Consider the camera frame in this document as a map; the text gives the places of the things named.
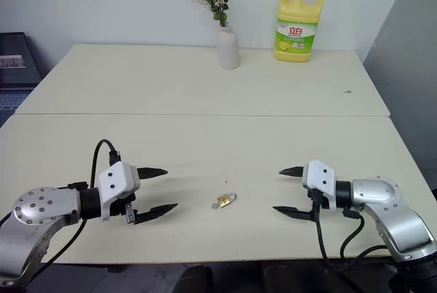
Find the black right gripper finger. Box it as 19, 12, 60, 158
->
272, 205, 314, 222
278, 165, 305, 179

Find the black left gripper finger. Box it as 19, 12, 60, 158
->
137, 167, 169, 181
131, 202, 180, 227

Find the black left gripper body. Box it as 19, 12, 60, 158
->
109, 193, 138, 226

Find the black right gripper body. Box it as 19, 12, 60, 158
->
301, 183, 324, 222

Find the small brass padlock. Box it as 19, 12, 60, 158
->
216, 191, 238, 209

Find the white ceramic vase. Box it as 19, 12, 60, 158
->
218, 26, 241, 70

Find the yellow detergent pump bottle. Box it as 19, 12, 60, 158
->
272, 0, 324, 64

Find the dark open laptop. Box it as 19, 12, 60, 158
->
0, 31, 44, 128

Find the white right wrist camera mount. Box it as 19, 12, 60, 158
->
301, 160, 338, 210

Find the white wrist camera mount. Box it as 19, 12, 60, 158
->
96, 161, 142, 222
301, 160, 338, 210

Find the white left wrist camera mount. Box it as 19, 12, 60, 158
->
96, 161, 142, 222

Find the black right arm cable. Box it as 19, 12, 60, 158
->
311, 200, 393, 275

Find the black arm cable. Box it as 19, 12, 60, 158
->
311, 200, 393, 275
0, 139, 122, 273

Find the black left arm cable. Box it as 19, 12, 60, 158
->
0, 139, 122, 273

